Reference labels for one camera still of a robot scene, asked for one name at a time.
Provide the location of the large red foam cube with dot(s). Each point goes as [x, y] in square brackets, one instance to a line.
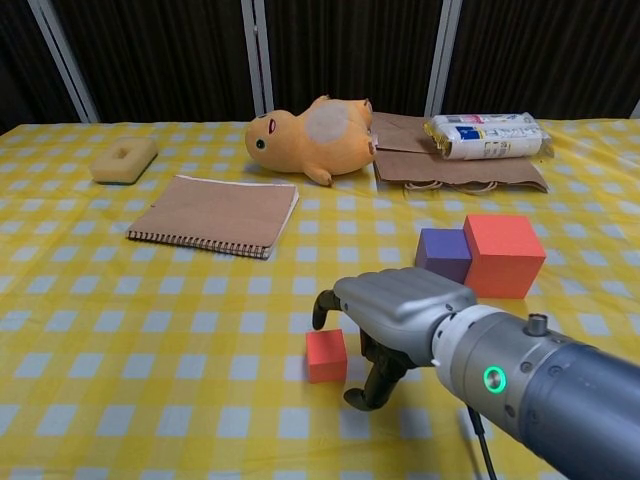
[505, 260]

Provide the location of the brown paper bag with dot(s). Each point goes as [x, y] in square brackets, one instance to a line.
[450, 172]

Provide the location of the grey metal partition post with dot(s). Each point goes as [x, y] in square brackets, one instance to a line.
[62, 60]
[442, 55]
[257, 55]
[635, 110]

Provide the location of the yellow sponge with hole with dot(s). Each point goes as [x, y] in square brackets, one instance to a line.
[125, 167]

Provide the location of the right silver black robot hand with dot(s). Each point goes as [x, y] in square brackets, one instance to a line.
[400, 305]

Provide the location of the white rolls in plastic pack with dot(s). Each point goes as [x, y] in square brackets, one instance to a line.
[490, 137]

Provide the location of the brown spiral notebook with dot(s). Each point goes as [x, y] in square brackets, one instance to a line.
[215, 215]

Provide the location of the small red foam cube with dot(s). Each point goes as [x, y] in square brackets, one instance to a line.
[326, 357]

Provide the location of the yellow plush toy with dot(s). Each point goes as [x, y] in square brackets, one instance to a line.
[300, 145]

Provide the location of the purple foam cube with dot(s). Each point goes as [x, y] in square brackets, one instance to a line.
[442, 255]

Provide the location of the yellow white checkered tablecloth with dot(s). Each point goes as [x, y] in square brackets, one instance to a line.
[150, 350]

